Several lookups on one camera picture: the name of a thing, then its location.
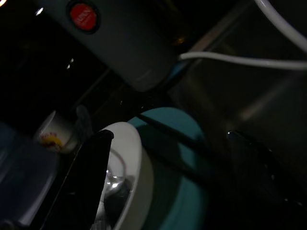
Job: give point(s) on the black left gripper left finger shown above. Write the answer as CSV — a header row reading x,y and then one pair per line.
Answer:
x,y
79,191

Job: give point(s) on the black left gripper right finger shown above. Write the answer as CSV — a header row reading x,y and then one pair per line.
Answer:
x,y
268,187

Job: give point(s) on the teal round plate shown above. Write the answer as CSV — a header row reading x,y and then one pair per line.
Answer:
x,y
182,191

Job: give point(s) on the white bowl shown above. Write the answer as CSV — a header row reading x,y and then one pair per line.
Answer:
x,y
141,172

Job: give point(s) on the white printed mug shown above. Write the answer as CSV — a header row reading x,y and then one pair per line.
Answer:
x,y
57,129

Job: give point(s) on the grey water filter canister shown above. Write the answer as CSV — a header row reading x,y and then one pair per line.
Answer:
x,y
134,52

